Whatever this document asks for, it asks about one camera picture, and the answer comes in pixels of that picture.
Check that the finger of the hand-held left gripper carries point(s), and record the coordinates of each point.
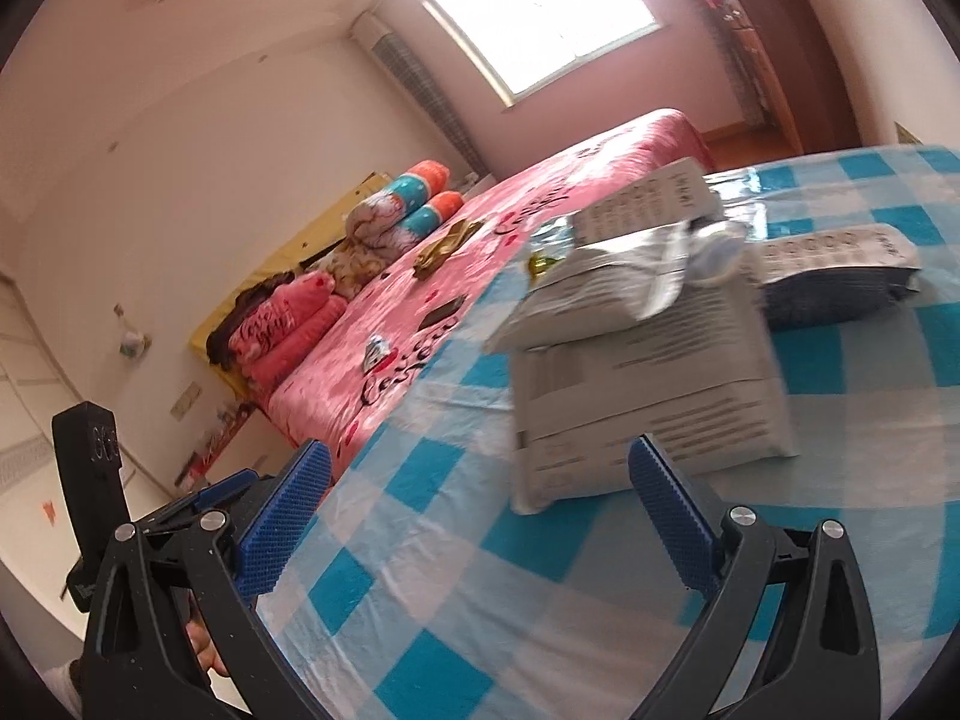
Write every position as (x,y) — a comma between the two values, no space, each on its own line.
(225,487)

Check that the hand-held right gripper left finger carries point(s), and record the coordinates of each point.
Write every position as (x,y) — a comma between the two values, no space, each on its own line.
(289,517)

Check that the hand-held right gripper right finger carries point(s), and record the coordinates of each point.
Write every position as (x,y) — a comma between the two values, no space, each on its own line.
(671,517)

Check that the large white packet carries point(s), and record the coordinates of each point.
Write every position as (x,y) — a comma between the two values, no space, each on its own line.
(645,405)

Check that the white patterned tissue pack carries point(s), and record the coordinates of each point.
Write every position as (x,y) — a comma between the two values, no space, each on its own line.
(832,251)

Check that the blue tissue pack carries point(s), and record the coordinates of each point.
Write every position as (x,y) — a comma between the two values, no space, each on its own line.
(645,199)

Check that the person's left hand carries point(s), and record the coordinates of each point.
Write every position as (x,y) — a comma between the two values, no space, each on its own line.
(206,641)

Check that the red printed box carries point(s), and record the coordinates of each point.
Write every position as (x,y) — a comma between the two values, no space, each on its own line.
(217,439)

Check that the white panelled wardrobe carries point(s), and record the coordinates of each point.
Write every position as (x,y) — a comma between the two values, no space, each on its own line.
(45,405)

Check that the pink folded blanket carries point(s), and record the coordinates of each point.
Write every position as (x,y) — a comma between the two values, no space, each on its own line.
(292,322)

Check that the blue checkered tablecloth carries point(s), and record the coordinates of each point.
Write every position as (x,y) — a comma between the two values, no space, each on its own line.
(465,555)

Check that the dark brown plush blanket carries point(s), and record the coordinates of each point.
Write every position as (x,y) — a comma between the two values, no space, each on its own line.
(240,307)

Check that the small printed packet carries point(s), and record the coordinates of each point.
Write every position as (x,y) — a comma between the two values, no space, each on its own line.
(377,352)

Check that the silver and white packet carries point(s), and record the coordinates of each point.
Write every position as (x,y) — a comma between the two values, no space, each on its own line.
(592,292)

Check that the black phone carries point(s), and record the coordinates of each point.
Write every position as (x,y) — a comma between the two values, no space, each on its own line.
(441,313)

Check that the beige folded quilt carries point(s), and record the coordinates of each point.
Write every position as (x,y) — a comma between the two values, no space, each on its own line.
(356,266)

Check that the yellow headboard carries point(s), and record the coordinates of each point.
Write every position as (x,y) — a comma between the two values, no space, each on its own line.
(315,236)

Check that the clear plastic wrapper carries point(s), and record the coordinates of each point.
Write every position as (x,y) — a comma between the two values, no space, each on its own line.
(716,251)

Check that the floral folded quilt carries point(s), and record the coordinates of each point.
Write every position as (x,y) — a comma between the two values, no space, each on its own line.
(379,225)

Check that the gold cloth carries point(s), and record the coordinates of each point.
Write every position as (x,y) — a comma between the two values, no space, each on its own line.
(450,244)

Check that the pink printed bed blanket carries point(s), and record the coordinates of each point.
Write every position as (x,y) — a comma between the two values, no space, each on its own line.
(480,240)

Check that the blue and orange bolster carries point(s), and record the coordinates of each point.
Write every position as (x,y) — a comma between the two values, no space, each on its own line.
(416,180)
(435,214)

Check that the grey curtain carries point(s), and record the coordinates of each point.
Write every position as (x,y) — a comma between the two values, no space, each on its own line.
(427,97)

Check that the yellow cardboard piece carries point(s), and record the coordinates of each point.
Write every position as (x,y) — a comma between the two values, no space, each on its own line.
(909,135)

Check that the wooden wardrobe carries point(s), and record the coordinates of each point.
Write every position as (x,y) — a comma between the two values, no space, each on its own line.
(795,67)

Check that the patterned curtain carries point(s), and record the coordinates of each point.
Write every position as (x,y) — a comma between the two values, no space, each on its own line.
(731,22)

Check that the window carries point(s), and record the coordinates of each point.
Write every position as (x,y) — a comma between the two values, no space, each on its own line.
(540,15)

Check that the orange wall sticker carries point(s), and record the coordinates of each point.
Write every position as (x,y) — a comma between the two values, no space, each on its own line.
(49,511)

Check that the wall socket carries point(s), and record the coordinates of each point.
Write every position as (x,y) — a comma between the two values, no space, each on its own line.
(185,399)

